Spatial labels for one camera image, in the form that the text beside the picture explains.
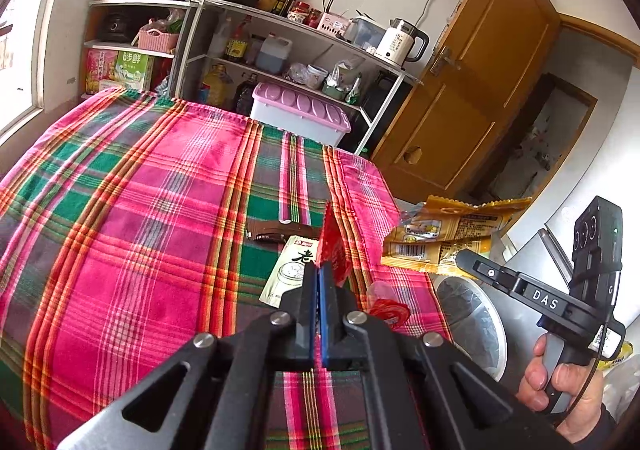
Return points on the silver refrigerator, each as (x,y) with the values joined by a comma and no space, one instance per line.
(620,155)

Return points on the crumpled plastic bag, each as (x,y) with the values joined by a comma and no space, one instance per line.
(345,70)

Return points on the white jug with dark liquid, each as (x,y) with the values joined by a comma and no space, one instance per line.
(274,55)

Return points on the brown wrapper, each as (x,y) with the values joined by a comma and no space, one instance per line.
(280,231)

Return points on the yellow cooking oil bottle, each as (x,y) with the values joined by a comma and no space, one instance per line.
(216,86)

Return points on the clear plastic bottle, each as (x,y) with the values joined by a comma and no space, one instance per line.
(220,40)

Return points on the clear plastic container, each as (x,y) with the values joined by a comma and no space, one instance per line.
(365,34)

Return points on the pink carton box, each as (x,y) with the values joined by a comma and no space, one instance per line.
(100,70)

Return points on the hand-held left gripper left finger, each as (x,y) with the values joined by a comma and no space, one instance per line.
(306,330)

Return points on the person's right hand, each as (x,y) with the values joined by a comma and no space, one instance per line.
(532,380)

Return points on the yellow snack wrapper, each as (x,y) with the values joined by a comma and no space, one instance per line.
(440,235)

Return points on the oil bottle with yellow label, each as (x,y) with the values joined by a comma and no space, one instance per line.
(238,42)

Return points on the red and clear plastic wrapper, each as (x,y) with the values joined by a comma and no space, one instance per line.
(392,314)

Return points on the white electric kettle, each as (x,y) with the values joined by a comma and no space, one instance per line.
(395,42)

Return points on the green carton box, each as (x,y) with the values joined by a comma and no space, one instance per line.
(134,71)

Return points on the pink basket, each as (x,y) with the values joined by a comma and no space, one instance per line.
(157,40)

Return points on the plaid tablecloth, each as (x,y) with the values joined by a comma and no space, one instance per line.
(150,230)

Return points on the window frame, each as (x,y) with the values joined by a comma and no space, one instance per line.
(50,55)

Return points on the pink lid storage box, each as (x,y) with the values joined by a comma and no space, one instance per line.
(300,105)

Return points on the pink utensil holder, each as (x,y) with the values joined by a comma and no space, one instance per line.
(334,25)

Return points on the clear bin liner bag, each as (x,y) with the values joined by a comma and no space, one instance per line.
(465,320)

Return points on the white metal shelf rack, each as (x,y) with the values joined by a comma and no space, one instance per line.
(280,20)

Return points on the red jar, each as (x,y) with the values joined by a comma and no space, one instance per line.
(302,14)

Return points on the low white shelf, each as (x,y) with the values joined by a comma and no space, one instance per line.
(135,3)

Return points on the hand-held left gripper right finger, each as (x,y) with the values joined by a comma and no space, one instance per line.
(334,330)

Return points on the white cup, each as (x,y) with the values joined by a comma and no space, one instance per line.
(316,76)

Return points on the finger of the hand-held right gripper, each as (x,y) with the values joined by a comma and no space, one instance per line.
(487,272)

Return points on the wooden door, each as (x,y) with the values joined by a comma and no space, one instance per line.
(475,80)

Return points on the round white fridge magnet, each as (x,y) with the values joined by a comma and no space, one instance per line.
(567,213)

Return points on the white sachet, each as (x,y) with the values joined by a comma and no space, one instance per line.
(290,270)

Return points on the dark glass bottle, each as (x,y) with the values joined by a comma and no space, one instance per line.
(245,97)

